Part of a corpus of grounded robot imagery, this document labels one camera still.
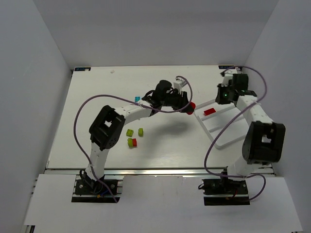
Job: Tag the left blue corner label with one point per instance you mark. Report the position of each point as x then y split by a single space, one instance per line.
82 69

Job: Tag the white divided sorting tray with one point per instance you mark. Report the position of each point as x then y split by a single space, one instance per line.
215 122

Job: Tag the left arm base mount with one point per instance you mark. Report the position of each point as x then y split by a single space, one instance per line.
84 194

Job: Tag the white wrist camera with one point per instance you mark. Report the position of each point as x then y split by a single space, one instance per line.
227 77
178 84

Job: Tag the blue corner label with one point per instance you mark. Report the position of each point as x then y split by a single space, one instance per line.
82 69
226 67

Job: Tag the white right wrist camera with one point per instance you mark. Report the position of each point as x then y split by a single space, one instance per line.
227 77

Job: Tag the red small lego brick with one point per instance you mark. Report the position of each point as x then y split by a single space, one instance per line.
135 142

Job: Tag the green square lego brick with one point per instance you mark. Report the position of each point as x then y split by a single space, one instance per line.
129 133

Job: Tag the green small lego brick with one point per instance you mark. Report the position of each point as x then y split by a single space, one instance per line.
140 132

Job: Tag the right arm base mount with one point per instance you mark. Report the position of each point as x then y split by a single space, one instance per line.
224 192

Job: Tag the right blue corner label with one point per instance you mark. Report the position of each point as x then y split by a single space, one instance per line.
226 67

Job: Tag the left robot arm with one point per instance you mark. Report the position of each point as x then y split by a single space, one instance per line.
107 127

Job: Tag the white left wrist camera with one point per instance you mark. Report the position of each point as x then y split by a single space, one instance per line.
178 84

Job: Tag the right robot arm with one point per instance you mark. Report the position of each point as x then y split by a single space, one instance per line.
264 139

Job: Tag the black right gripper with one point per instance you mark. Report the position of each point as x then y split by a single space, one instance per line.
221 96

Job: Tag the aluminium front table rail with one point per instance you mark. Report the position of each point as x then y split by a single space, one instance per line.
125 172

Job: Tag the red curved lego brick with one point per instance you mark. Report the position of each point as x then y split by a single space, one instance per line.
190 108

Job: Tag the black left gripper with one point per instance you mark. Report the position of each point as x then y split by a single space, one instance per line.
182 101

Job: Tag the red lego plate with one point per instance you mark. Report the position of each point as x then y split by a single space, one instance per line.
209 111

